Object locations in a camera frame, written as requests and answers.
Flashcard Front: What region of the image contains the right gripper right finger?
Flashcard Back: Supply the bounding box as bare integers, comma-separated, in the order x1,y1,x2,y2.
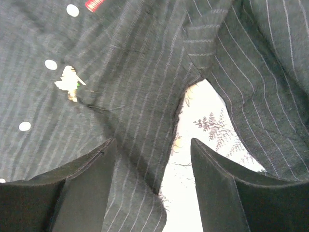
191,138,309,232

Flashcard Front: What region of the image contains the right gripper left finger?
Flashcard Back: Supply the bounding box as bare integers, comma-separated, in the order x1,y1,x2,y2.
0,139,117,232

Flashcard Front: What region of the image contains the gold brooch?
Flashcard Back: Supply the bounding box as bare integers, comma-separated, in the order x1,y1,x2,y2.
54,65,86,102

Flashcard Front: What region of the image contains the black pinstriped shirt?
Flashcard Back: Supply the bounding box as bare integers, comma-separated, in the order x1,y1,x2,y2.
0,0,309,232

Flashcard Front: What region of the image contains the floral tablecloth mat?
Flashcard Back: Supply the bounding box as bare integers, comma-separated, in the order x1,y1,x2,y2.
159,80,264,232

